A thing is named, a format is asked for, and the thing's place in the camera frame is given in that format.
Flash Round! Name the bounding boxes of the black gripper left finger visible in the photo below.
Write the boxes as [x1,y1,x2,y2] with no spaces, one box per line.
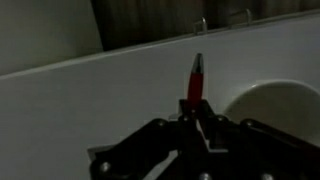
[88,99,210,180]

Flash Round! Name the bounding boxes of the white bowl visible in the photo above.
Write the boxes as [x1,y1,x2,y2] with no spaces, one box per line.
[222,79,320,148]

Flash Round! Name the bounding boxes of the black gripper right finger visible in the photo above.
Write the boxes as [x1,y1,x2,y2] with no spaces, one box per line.
[199,99,320,180]

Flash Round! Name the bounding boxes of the red pen with silver tip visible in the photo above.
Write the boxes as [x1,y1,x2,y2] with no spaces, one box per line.
[186,52,205,105]

